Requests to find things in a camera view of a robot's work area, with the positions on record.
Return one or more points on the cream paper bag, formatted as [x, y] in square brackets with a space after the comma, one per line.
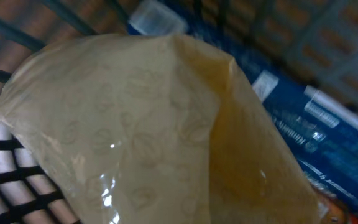
[166, 129]

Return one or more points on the blue pasta box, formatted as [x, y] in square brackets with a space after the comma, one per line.
[321, 133]

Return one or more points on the grey plastic shopping basket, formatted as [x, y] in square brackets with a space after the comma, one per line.
[313, 43]

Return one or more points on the orange spaghetti packet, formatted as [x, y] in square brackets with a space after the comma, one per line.
[334, 211]

